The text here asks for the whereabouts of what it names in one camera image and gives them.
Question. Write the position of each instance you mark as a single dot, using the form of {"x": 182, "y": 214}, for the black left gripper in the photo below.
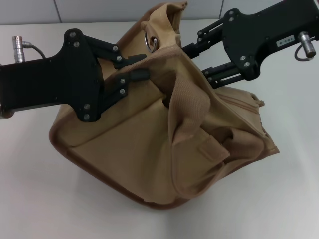
{"x": 62, "y": 79}

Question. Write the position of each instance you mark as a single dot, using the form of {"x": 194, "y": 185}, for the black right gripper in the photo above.
{"x": 264, "y": 32}

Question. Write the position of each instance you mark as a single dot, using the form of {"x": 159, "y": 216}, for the khaki canvas food bag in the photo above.
{"x": 139, "y": 149}

